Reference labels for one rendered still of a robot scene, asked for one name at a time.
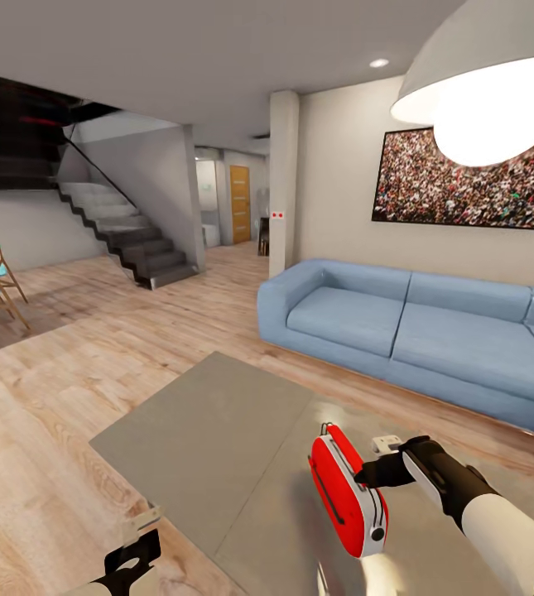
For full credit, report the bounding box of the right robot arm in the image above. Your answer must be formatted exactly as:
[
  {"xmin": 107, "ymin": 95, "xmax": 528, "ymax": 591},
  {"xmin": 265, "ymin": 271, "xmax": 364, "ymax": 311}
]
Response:
[{"xmin": 354, "ymin": 435, "xmax": 534, "ymax": 596}]

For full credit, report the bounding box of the radio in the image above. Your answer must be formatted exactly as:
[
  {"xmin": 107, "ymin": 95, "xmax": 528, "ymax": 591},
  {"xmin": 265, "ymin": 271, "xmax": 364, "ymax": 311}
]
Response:
[{"xmin": 308, "ymin": 423, "xmax": 388, "ymax": 559}]

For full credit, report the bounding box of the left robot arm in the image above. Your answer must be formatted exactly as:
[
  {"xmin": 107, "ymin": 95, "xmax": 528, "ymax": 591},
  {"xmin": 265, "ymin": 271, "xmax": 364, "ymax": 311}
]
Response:
[{"xmin": 54, "ymin": 506, "xmax": 165, "ymax": 596}]

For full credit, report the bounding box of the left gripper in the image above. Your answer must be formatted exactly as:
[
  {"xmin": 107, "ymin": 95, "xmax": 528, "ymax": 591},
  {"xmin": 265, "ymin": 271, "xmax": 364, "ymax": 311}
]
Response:
[{"xmin": 104, "ymin": 529, "xmax": 161, "ymax": 576}]

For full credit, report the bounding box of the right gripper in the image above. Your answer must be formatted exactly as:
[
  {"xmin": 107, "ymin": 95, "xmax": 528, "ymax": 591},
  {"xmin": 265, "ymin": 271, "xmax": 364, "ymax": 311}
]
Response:
[{"xmin": 354, "ymin": 452, "xmax": 405, "ymax": 489}]

